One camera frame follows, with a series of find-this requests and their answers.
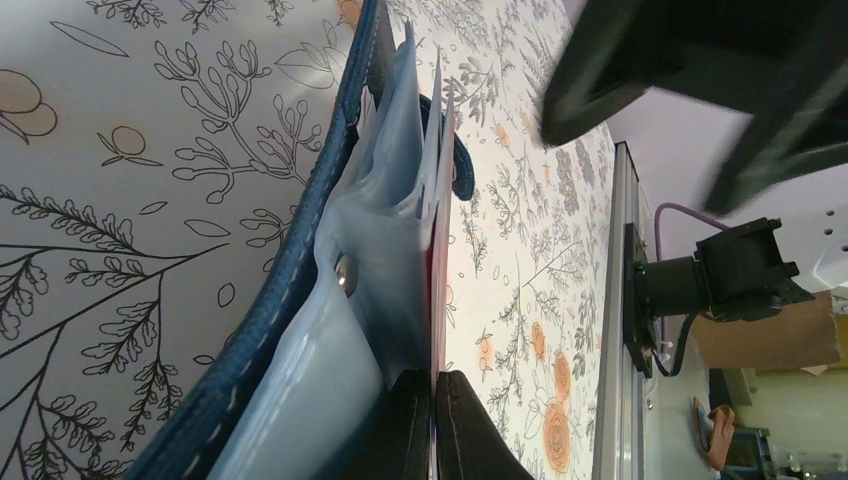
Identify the floral table mat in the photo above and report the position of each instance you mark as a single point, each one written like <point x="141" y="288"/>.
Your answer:
<point x="152" y="157"/>

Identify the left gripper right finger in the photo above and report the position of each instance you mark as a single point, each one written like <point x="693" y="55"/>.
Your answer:
<point x="467" y="442"/>

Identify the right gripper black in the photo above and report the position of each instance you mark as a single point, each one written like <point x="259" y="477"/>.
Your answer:
<point x="784" y="63"/>

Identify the aluminium mounting rail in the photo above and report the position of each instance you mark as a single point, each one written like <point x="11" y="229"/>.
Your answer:
<point x="625" y="424"/>

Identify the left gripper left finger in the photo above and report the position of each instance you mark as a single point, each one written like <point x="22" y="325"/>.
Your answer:
<point x="397" y="442"/>

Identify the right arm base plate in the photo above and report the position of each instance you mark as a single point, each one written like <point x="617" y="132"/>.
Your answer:
<point x="639" y="335"/>

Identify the cardboard box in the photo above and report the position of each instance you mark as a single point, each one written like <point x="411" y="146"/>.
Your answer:
<point x="803" y="335"/>

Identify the blue leather card holder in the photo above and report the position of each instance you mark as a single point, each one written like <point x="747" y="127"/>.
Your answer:
<point x="345" y="308"/>

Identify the brown leather holder on floor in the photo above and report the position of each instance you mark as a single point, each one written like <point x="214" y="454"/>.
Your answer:
<point x="714" y="432"/>

